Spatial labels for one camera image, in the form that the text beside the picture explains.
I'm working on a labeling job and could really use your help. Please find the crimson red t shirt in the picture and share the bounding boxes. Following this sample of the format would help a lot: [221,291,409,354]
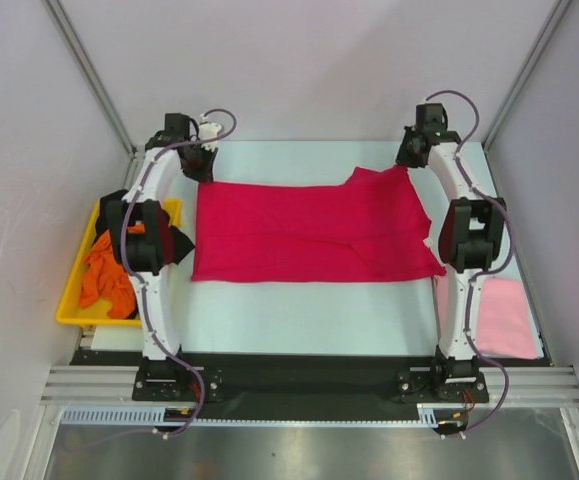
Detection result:
[192,166,446,283]

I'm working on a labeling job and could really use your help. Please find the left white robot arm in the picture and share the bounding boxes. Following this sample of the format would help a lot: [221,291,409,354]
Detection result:
[100,113,224,402]

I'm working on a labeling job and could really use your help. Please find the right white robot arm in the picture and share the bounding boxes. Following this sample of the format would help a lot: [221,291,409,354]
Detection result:
[396,102,506,403]

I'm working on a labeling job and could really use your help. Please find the black t shirt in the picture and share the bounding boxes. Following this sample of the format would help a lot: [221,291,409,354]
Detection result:
[96,189,195,274]

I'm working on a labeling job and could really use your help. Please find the orange t shirt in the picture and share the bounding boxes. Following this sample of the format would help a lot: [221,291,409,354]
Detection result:
[79,230,137,319]

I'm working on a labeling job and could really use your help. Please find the yellow plastic tray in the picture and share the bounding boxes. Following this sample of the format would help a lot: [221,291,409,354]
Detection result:
[56,197,184,327]

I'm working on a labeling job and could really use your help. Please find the folded pink t shirt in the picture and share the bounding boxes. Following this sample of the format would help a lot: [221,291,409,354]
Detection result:
[433,275,540,360]

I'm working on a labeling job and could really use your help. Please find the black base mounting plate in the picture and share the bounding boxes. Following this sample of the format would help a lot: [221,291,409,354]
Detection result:
[68,350,550,424]

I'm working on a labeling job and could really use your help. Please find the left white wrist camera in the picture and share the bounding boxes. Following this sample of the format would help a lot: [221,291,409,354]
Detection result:
[198,116,224,152]

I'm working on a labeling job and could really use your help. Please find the left corner aluminium post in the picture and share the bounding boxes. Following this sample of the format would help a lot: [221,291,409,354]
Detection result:
[41,0,143,161]

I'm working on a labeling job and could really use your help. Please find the corner aluminium post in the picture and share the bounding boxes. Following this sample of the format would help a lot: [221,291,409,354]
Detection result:
[41,0,143,161]
[481,0,574,152]

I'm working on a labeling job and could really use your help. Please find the right corner aluminium post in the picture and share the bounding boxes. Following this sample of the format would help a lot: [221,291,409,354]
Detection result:
[481,0,574,152]

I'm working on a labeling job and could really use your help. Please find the aluminium frame rail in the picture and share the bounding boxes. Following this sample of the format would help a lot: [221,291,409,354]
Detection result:
[42,366,579,408]

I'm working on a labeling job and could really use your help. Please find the right grey cable duct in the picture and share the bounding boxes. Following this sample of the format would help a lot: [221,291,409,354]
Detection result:
[418,403,475,429]

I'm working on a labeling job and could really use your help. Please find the grey cable duct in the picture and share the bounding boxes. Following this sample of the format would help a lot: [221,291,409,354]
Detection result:
[61,404,210,429]
[418,403,475,429]

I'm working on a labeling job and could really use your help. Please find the left grey cable duct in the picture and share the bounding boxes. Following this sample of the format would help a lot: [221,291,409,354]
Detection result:
[61,404,210,429]

